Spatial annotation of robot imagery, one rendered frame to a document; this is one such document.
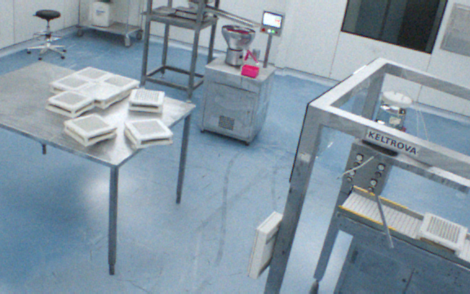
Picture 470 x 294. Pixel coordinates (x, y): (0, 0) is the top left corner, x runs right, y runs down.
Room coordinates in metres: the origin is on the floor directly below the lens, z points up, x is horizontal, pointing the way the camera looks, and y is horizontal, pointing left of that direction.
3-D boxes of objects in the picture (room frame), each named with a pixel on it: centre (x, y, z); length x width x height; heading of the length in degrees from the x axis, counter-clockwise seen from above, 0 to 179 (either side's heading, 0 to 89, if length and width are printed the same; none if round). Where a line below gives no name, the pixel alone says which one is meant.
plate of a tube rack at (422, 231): (2.16, -1.17, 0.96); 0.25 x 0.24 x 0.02; 154
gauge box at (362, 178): (2.26, -0.69, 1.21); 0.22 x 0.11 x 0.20; 64
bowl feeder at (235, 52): (5.05, 0.15, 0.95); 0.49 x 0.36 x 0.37; 76
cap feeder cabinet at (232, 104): (4.98, 0.12, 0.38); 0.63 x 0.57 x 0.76; 76
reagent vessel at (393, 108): (2.34, -0.74, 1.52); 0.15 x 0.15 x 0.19
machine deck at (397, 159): (2.30, -0.93, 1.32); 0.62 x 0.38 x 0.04; 64
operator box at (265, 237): (1.69, -0.19, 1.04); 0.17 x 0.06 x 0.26; 154
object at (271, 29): (5.07, -0.12, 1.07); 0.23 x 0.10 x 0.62; 76
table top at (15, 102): (3.12, 1.25, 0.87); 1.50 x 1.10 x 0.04; 74
